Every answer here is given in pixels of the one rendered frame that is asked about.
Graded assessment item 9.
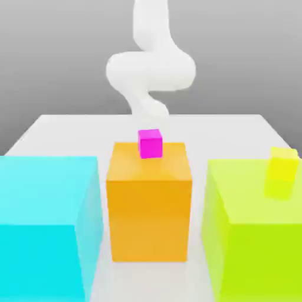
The small magenta cube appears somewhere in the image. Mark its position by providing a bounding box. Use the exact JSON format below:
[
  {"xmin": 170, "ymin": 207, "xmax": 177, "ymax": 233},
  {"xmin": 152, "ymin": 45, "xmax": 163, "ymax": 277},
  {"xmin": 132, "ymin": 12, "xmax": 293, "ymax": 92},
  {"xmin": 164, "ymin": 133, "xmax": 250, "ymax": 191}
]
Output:
[{"xmin": 137, "ymin": 129, "xmax": 164, "ymax": 159}]

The large orange box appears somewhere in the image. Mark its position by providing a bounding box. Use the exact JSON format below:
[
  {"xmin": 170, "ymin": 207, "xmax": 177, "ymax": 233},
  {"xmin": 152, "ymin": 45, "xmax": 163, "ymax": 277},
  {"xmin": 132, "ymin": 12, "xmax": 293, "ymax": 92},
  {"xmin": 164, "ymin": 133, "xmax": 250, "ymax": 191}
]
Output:
[{"xmin": 105, "ymin": 142, "xmax": 193, "ymax": 263}]

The small yellow cube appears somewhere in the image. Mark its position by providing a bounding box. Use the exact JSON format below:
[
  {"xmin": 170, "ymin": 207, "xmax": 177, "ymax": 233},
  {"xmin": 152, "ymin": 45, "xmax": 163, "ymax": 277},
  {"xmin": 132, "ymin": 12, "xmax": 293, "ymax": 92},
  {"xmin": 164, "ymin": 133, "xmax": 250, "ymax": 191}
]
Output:
[{"xmin": 264, "ymin": 146, "xmax": 300, "ymax": 201}]

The large lime green box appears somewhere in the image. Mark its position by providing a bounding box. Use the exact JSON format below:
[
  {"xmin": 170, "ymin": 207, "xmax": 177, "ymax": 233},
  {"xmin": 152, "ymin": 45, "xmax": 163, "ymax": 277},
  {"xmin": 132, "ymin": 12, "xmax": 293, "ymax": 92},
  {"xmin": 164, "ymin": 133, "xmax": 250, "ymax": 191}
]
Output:
[{"xmin": 201, "ymin": 157, "xmax": 302, "ymax": 302}]

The large cyan box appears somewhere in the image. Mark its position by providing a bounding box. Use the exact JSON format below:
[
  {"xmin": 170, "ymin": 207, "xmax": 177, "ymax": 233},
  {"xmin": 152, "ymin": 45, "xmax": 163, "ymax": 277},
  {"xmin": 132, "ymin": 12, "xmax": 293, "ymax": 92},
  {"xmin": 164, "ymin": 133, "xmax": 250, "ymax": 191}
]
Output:
[{"xmin": 0, "ymin": 155, "xmax": 104, "ymax": 302}]

